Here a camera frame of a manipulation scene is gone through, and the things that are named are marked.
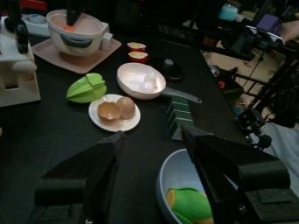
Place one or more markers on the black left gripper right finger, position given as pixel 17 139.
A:
pixel 229 166

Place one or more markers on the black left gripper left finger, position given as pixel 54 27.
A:
pixel 85 175

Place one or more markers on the person forearm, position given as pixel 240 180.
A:
pixel 291 29

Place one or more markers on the light blue toy pot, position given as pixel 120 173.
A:
pixel 176 175

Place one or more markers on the grey blue cloth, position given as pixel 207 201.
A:
pixel 284 151

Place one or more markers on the green yellow toy corn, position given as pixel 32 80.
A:
pixel 191 204

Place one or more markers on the white round plate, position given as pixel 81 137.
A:
pixel 120 124

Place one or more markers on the green striped box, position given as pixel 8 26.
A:
pixel 179 116

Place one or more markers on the brown eggshell half open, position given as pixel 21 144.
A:
pixel 108 111

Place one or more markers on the brown eggshell half rounded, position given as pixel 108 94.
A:
pixel 126 107

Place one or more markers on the green toy starfruit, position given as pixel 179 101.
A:
pixel 85 89

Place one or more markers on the black round knob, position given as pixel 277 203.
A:
pixel 171 70

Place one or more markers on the white toy appliance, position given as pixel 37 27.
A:
pixel 17 78

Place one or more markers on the pink square tray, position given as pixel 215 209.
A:
pixel 77 64

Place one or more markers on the red toy apple half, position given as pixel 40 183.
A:
pixel 137 56
pixel 136 46

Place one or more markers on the white toy mixer bowl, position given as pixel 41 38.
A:
pixel 77 40

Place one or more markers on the purple box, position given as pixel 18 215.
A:
pixel 268 22

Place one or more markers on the teal cup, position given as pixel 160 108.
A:
pixel 228 12

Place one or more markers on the white container grey lid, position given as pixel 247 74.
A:
pixel 36 23

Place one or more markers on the black clamp mount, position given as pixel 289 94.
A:
pixel 252 122

